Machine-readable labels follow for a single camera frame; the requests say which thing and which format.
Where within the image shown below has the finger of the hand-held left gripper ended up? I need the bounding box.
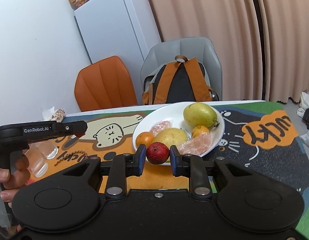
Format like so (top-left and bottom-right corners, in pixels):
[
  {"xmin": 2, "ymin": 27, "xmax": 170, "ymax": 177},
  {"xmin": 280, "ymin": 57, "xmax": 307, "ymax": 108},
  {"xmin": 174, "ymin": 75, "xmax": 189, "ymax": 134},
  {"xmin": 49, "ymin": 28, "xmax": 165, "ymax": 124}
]
[{"xmin": 53, "ymin": 120, "xmax": 87, "ymax": 138}]

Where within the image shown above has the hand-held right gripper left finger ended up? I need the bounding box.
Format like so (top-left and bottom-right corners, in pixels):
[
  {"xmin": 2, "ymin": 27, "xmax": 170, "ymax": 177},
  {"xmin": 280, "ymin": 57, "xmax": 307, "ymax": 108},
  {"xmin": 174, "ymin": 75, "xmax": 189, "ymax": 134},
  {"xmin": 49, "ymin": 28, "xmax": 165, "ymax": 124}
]
[{"xmin": 61, "ymin": 144, "xmax": 147, "ymax": 197}]

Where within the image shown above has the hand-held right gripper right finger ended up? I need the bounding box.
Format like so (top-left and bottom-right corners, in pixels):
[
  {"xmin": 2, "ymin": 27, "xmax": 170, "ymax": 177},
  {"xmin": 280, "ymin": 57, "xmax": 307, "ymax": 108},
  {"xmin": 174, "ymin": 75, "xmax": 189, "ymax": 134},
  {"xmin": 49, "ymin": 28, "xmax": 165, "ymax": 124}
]
[{"xmin": 170, "ymin": 145, "xmax": 248, "ymax": 197}]

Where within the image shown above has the small red apple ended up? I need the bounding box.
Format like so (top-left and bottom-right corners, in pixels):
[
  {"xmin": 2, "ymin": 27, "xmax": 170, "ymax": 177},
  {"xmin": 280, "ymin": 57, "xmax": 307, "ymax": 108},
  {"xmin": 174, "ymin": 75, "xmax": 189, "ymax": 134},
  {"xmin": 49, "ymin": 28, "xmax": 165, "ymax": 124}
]
[{"xmin": 146, "ymin": 142, "xmax": 170, "ymax": 166}]

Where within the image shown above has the plastic-wrapped sausage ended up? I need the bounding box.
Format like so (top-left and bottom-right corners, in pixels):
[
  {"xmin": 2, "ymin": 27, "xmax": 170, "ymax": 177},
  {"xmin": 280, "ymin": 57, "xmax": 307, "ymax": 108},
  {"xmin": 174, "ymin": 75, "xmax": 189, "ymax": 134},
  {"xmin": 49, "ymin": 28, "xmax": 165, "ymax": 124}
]
[{"xmin": 178, "ymin": 133, "xmax": 212, "ymax": 155}]

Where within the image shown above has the white plate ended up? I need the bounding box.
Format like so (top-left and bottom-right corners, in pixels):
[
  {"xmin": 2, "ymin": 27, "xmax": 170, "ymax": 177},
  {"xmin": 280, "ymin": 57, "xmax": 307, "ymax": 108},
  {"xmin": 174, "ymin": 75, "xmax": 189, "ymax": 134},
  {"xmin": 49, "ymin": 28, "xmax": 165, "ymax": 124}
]
[{"xmin": 132, "ymin": 102, "xmax": 225, "ymax": 167}]

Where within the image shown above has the person's left hand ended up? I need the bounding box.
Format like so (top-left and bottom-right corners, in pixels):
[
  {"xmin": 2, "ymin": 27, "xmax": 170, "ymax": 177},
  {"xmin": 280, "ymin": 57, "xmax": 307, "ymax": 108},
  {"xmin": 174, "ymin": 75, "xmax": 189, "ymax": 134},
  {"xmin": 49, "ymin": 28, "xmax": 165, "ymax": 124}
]
[{"xmin": 0, "ymin": 153, "xmax": 30, "ymax": 203}]

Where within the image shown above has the clear snack bag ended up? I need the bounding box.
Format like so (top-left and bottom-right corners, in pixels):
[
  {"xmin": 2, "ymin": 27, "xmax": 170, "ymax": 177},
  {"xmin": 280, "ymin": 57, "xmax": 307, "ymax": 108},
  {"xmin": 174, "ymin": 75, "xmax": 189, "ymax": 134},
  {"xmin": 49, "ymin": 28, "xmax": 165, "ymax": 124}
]
[{"xmin": 41, "ymin": 106, "xmax": 66, "ymax": 123}]

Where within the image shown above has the orange tangerine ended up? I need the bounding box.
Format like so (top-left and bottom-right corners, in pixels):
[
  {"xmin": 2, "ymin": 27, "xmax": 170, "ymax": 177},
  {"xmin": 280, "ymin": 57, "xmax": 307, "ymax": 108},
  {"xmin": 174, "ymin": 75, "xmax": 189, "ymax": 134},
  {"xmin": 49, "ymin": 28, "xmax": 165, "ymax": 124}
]
[
  {"xmin": 136, "ymin": 132, "xmax": 155, "ymax": 147},
  {"xmin": 192, "ymin": 125, "xmax": 210, "ymax": 138}
]

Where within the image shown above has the yellow pomelo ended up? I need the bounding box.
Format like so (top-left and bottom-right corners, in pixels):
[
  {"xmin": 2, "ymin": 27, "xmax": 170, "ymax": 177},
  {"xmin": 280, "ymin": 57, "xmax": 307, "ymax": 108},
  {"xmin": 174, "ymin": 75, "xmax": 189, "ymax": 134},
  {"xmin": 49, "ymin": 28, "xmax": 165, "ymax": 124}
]
[{"xmin": 153, "ymin": 127, "xmax": 189, "ymax": 151}]

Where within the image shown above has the clear drinking glass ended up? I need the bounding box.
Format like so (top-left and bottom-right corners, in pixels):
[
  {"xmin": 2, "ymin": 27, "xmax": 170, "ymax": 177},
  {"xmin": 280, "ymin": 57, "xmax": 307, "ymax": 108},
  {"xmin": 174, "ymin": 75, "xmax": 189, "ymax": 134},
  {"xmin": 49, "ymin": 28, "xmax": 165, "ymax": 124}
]
[
  {"xmin": 25, "ymin": 146, "xmax": 49, "ymax": 178},
  {"xmin": 41, "ymin": 140, "xmax": 59, "ymax": 160}
]

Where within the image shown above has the plastic-wrapped grapefruit piece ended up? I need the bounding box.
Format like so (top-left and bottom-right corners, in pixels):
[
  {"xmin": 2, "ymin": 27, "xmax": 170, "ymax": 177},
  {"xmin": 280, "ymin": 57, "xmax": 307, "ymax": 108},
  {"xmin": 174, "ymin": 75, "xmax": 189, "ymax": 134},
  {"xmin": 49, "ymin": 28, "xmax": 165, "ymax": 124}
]
[{"xmin": 150, "ymin": 120, "xmax": 172, "ymax": 137}]

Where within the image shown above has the yellow-green pear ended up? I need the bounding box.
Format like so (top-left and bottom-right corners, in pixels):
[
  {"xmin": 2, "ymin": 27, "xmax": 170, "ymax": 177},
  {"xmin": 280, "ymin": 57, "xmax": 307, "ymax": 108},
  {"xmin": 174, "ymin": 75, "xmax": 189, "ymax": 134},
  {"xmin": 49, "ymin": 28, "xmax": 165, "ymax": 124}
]
[{"xmin": 183, "ymin": 102, "xmax": 218, "ymax": 128}]

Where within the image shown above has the orange chair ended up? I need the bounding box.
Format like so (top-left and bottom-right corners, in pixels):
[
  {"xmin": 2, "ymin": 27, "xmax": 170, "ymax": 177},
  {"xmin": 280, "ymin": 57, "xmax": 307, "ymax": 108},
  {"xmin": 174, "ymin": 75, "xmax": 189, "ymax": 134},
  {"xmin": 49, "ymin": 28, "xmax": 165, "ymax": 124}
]
[{"xmin": 74, "ymin": 56, "xmax": 138, "ymax": 112}]

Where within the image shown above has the orange and black backpack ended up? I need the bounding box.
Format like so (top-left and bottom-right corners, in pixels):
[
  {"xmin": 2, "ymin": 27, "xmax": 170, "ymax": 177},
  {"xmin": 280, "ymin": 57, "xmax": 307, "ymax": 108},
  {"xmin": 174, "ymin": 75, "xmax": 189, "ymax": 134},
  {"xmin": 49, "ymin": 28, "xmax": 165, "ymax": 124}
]
[{"xmin": 142, "ymin": 55, "xmax": 218, "ymax": 105}]

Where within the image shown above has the cartoon cat printed mat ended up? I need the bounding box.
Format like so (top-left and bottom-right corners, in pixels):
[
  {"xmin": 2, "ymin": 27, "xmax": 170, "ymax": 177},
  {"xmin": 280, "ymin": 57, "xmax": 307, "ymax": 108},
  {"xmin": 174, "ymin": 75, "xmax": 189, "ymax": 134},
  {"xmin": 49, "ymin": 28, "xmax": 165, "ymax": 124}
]
[{"xmin": 26, "ymin": 101, "xmax": 309, "ymax": 233}]

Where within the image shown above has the white fridge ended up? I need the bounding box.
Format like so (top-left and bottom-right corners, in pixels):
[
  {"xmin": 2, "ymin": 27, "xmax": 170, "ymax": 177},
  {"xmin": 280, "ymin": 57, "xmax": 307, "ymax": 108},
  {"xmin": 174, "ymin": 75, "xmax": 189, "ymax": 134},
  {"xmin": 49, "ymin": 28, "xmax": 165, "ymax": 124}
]
[{"xmin": 74, "ymin": 0, "xmax": 162, "ymax": 64}]

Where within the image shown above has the grey chair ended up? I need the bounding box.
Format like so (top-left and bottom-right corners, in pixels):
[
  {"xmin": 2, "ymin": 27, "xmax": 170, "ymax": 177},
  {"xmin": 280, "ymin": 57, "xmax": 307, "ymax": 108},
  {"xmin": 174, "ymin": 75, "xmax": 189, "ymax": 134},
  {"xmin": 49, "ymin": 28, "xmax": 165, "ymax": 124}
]
[{"xmin": 140, "ymin": 37, "xmax": 223, "ymax": 104}]

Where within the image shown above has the white crumpled bag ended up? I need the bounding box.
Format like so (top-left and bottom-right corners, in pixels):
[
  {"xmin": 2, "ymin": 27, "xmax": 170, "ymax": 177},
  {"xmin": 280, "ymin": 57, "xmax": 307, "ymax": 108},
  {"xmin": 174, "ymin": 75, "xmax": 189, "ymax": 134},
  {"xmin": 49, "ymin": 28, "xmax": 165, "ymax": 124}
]
[{"xmin": 300, "ymin": 127, "xmax": 309, "ymax": 153}]

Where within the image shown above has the white plastic bag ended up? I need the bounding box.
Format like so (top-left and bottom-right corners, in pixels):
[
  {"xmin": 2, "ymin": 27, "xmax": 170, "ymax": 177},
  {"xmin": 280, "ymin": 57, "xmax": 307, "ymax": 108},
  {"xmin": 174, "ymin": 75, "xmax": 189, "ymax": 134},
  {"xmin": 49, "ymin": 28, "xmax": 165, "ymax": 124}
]
[{"xmin": 297, "ymin": 92, "xmax": 309, "ymax": 118}]

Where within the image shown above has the pink curtain panel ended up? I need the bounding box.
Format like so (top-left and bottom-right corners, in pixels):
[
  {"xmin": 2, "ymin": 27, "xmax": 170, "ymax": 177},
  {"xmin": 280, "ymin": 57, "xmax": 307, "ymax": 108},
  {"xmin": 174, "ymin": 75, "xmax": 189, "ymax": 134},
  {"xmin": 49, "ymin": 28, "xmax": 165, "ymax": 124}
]
[
  {"xmin": 255, "ymin": 0, "xmax": 309, "ymax": 104},
  {"xmin": 138, "ymin": 0, "xmax": 265, "ymax": 102}
]

